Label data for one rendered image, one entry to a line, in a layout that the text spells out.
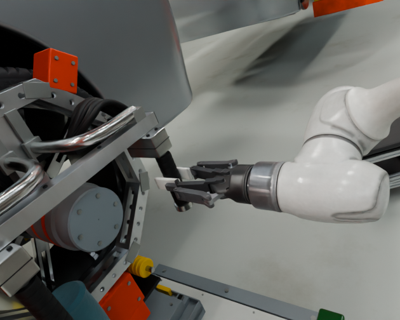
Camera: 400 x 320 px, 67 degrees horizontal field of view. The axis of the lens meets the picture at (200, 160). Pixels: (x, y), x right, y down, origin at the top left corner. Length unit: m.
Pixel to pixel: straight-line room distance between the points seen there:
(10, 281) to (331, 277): 1.23
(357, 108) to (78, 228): 0.53
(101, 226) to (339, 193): 0.44
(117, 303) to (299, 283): 0.82
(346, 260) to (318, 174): 1.06
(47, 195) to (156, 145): 0.23
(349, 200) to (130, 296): 0.67
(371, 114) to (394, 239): 1.10
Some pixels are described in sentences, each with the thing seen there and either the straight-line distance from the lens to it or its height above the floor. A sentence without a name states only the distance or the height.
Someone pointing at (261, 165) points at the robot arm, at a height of 0.87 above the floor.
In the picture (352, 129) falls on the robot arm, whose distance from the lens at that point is 0.57.
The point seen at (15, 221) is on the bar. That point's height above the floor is 0.97.
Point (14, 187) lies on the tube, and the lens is 0.52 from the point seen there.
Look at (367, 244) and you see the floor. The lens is 1.59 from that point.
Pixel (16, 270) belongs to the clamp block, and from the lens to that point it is 0.50.
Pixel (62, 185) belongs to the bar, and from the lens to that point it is 0.54.
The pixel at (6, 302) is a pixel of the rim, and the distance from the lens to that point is 0.93.
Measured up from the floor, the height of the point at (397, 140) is 0.34.
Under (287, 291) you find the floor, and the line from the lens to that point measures 1.45.
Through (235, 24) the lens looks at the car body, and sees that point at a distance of 2.98.
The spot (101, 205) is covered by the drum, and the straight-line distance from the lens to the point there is 0.65.
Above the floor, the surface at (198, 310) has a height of 0.14.
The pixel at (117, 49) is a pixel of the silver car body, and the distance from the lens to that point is 1.15.
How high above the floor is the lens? 1.16
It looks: 27 degrees down
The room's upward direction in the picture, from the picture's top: 20 degrees counter-clockwise
